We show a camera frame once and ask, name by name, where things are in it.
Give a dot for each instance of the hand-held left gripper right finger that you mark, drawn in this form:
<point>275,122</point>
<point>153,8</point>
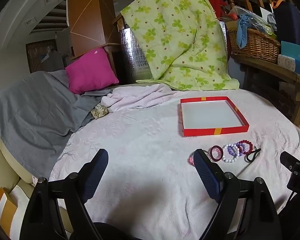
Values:
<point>206,172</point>

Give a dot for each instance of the wooden side table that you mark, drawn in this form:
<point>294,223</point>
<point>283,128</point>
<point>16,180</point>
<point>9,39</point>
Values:
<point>277,80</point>

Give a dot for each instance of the small patterned cushion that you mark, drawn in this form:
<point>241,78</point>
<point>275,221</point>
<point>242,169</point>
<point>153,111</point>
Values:
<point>99,110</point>

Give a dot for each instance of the blue cardboard box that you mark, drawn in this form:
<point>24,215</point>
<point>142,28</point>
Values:
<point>296,52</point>

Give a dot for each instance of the dark blue backpack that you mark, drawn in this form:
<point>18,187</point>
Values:
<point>288,22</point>

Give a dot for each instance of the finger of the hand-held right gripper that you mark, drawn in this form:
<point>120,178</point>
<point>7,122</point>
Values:
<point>288,158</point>

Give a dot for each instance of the red shallow cardboard box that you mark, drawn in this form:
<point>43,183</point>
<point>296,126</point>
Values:
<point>211,115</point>

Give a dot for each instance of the green floral quilt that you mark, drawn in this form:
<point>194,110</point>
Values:
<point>180,35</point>

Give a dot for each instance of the blue cloth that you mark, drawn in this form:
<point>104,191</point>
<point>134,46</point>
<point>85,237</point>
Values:
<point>243,28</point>

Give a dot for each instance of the silver insulation foil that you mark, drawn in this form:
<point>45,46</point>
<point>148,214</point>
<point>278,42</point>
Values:
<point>136,57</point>

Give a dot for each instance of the brown wooden cabinet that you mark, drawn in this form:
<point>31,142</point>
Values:
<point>87,15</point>

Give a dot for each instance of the pale pink towel blanket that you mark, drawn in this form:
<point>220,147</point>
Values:
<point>145,155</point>

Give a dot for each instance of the wicker basket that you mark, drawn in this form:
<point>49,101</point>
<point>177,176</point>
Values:
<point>257,43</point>

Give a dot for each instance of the cream sofa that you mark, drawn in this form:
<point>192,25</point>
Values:
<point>5,172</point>

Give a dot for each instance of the orange and white box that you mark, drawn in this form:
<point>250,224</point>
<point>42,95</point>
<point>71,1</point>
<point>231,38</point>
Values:
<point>5,207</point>

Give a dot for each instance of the grey blanket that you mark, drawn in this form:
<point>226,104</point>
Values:
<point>32,115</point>

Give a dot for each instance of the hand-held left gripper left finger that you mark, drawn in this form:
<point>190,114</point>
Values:
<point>96,172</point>

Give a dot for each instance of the red cloth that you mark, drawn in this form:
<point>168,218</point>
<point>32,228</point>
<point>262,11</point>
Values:
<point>216,5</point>

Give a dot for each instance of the magenta pillow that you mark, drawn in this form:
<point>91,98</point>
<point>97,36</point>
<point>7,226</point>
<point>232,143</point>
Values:
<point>91,71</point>

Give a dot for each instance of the dark red bangle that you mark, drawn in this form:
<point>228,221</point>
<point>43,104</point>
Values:
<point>216,159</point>

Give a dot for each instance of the white patterned box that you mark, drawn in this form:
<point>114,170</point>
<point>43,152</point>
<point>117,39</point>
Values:
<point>288,63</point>

